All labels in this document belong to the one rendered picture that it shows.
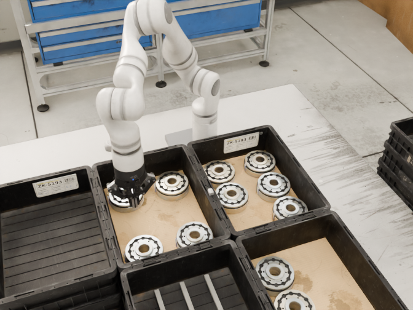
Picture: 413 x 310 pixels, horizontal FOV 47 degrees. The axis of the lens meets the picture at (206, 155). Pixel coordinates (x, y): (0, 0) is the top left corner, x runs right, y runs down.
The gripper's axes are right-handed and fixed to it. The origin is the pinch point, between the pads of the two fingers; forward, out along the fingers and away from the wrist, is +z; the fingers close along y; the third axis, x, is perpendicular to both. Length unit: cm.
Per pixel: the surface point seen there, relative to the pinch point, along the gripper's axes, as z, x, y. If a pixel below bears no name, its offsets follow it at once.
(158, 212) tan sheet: 15.1, 6.9, 7.6
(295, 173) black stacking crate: 8, 2, 50
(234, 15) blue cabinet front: 54, 196, 112
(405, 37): 91, 188, 262
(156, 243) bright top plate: 12.2, -6.0, 3.7
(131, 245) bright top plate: 12.2, -4.5, -3.0
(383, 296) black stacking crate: 9, -42, 50
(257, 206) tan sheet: 15.1, -0.9, 36.7
